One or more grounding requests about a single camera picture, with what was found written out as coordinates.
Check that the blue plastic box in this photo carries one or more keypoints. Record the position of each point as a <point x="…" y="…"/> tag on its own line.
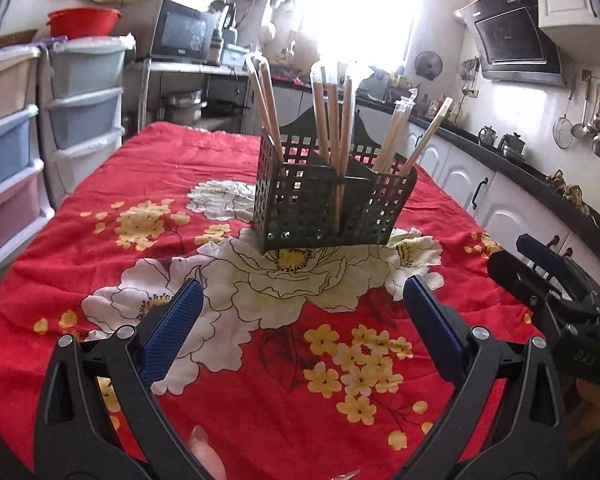
<point x="234" y="56"/>

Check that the white lower kitchen cabinets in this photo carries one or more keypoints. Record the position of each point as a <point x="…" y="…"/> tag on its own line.
<point x="508" y="200"/>

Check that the metal shelf rack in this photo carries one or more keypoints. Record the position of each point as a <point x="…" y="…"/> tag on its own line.
<point x="156" y="78"/>

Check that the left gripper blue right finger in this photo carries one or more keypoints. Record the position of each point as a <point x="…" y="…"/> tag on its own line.
<point x="505" y="418"/>

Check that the small round wall fan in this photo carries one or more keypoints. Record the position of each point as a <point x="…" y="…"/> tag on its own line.
<point x="428" y="65"/>

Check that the dark teapot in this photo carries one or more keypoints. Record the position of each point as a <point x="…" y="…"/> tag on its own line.
<point x="511" y="146"/>

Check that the hanging steel strainer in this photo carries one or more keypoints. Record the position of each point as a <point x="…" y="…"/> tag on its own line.
<point x="561" y="131"/>

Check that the black microwave oven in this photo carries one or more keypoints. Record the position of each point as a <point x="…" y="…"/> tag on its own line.
<point x="166" y="30"/>

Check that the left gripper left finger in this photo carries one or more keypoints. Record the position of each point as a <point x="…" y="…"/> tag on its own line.
<point x="74" y="436"/>

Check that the dark green utensil basket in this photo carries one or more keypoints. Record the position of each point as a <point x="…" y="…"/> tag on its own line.
<point x="300" y="202"/>

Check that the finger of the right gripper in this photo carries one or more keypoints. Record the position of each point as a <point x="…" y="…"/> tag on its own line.
<point x="542" y="254"/>

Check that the red floral tablecloth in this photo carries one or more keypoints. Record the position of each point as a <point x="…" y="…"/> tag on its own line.
<point x="303" y="363"/>

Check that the beige blue pink drawer tower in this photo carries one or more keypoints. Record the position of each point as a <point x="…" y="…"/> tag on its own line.
<point x="24" y="205"/>

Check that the person's right hand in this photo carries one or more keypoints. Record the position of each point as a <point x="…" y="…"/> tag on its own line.
<point x="584" y="421"/>

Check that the black range hood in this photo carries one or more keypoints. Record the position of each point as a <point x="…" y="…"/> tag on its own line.
<point x="511" y="46"/>

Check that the steel cooking pot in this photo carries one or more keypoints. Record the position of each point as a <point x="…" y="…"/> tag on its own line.
<point x="183" y="108"/>

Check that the grey plastic drawer tower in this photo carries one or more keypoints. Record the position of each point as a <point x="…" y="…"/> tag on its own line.
<point x="79" y="93"/>

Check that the person's left hand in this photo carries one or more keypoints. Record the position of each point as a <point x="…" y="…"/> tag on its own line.
<point x="199" y="446"/>

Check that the red plastic basin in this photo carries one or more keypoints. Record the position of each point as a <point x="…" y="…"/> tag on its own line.
<point x="75" y="23"/>

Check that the steel kettle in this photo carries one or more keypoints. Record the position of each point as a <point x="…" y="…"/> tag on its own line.
<point x="487" y="136"/>

